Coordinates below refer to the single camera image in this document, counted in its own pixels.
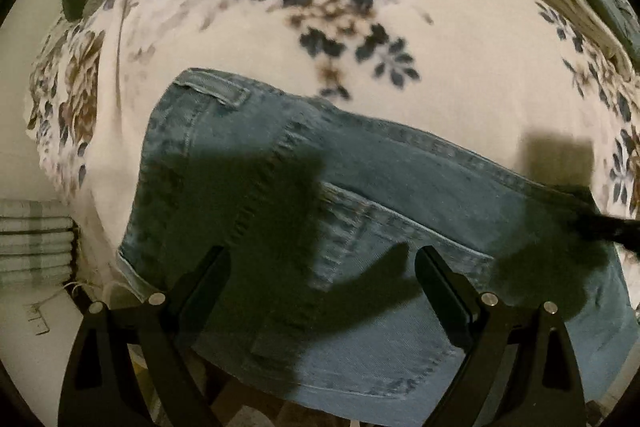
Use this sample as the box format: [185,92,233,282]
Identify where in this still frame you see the white cable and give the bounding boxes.
[26,281,118,337]

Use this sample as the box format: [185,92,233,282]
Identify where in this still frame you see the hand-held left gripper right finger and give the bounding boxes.
[414,245,586,427]

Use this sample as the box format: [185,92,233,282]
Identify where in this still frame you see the blue denim pants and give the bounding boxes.
[117,68,640,414]

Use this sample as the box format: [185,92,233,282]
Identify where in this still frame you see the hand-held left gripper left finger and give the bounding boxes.
[57,246,231,427]

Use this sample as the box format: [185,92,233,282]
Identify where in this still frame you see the floral printed blanket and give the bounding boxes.
[27,0,640,308]

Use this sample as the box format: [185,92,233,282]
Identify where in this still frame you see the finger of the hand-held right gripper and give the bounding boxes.
[570,211,640,254]

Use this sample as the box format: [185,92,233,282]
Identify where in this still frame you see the striped folded cloth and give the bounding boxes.
[0,199,81,289]

